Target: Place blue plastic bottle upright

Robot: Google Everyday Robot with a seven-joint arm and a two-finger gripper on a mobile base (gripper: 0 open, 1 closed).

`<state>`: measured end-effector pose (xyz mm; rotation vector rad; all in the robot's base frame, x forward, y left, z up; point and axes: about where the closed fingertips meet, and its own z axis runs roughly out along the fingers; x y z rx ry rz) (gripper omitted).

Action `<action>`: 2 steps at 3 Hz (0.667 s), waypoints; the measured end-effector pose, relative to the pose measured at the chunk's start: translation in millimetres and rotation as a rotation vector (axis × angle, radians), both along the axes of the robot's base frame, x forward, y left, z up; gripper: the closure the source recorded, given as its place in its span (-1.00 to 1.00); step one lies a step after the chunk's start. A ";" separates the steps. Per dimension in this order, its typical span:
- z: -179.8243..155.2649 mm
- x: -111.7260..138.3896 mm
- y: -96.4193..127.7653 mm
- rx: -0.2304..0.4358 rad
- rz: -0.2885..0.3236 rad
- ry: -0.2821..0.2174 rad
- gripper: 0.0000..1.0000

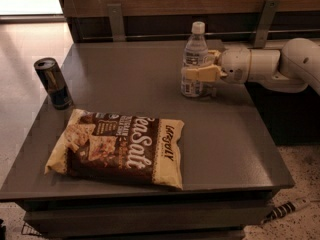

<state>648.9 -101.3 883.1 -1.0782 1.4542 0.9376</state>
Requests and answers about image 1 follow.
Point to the dark energy drink can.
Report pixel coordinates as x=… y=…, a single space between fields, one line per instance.
x=53 y=81

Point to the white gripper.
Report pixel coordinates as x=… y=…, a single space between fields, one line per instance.
x=234 y=65

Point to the left metal bracket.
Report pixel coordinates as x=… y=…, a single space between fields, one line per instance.
x=116 y=22

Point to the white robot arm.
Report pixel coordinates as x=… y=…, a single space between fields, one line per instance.
x=291 y=69

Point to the right metal bracket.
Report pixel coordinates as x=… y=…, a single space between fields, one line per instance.
x=266 y=18

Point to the metal bracket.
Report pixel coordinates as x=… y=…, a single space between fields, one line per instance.
x=266 y=18
x=116 y=22

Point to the sea salt chips bag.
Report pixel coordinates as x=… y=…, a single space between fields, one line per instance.
x=104 y=146

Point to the clear plastic water bottle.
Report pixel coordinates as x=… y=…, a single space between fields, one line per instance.
x=195 y=55

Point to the grey drawer cabinet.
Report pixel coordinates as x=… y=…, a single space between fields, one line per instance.
x=231 y=167

